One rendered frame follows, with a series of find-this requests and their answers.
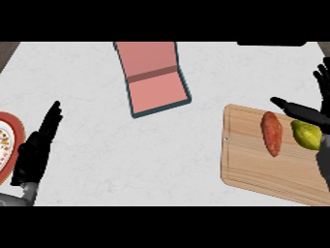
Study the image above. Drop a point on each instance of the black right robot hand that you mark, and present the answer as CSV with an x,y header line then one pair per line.
x,y
326,100

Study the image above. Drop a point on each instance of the wooden cutting board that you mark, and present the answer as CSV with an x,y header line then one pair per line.
x,y
252,161

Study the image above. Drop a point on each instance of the orange sweet potato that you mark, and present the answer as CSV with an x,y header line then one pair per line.
x,y
271,133

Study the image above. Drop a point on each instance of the yellow-green pear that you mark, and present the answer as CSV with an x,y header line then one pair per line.
x,y
307,134

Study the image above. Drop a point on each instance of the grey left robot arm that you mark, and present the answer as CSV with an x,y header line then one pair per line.
x,y
15,196

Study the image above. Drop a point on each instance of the pink box with teal rim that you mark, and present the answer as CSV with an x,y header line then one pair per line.
x,y
155,79

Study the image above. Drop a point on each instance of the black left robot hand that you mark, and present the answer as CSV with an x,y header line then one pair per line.
x,y
31,155

